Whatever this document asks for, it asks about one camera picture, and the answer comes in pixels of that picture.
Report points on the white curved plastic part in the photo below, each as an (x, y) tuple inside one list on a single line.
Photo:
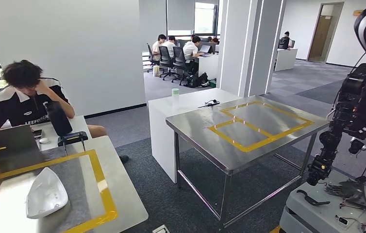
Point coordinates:
[(46, 196)]

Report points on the white workbench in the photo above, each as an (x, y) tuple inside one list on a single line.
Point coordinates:
[(128, 199)]

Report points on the stainless steel table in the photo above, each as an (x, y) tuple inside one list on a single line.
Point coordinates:
[(199, 125)]

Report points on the white cup green lid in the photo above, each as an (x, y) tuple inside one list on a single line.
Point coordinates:
[(175, 96)]

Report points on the white table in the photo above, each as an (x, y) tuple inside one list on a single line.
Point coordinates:
[(160, 138)]

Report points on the black backpack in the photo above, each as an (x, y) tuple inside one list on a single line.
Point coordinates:
[(203, 79), (192, 80)]

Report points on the small green box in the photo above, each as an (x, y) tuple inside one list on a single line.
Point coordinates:
[(212, 83)]

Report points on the paper bag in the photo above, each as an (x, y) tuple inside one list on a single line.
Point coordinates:
[(156, 70)]

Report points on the white desk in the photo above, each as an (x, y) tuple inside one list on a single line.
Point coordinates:
[(80, 123), (285, 59), (207, 66)]

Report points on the black office chair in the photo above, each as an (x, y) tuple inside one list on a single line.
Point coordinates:
[(179, 59), (151, 56), (166, 59)]

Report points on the person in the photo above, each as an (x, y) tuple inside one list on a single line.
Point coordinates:
[(285, 40), (214, 40), (190, 49), (157, 45), (19, 106), (170, 45)]

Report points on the open laptop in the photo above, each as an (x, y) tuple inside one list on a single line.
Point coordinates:
[(205, 48)]

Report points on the grey roller blind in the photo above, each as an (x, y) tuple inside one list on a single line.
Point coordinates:
[(180, 14)]

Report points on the black device on stand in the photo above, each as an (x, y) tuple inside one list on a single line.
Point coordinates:
[(72, 138)]

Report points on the white floor socket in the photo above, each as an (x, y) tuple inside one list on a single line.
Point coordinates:
[(161, 229)]

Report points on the black flask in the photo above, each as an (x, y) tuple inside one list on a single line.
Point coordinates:
[(57, 119)]

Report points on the white computer mouse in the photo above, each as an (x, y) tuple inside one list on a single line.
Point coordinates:
[(44, 140)]

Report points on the yellow floor tape strip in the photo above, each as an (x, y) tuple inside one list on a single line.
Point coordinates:
[(275, 230)]

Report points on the black smartphone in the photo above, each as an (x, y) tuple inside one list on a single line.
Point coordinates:
[(37, 133)]

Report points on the black curved tool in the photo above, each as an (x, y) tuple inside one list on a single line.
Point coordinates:
[(311, 201)]

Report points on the brown door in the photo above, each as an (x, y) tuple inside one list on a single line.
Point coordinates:
[(319, 35)]

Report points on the grey equipment cart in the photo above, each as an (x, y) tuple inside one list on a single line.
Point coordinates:
[(311, 215)]

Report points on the grey laptop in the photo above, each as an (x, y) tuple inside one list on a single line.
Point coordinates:
[(9, 144)]

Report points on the detached dark robot hand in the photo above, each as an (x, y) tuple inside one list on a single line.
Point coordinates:
[(347, 189)]

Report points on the black humanoid robot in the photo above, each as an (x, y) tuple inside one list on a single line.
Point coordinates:
[(363, 106)]

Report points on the orange wall sign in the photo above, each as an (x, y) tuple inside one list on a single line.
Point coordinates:
[(357, 13)]

